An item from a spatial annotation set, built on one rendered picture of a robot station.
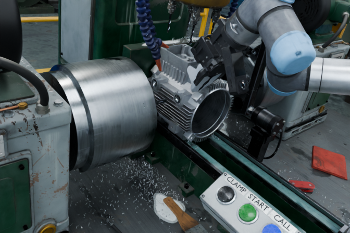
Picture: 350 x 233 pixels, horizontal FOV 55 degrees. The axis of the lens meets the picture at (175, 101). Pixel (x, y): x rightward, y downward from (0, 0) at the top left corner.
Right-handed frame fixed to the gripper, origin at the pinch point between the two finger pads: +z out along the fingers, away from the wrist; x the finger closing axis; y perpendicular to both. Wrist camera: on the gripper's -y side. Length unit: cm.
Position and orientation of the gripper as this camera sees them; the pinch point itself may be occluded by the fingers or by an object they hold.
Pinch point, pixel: (196, 90)
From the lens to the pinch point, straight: 89.6
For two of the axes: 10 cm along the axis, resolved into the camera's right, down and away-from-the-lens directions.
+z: -4.6, 5.2, 7.2
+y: -4.6, -8.3, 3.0
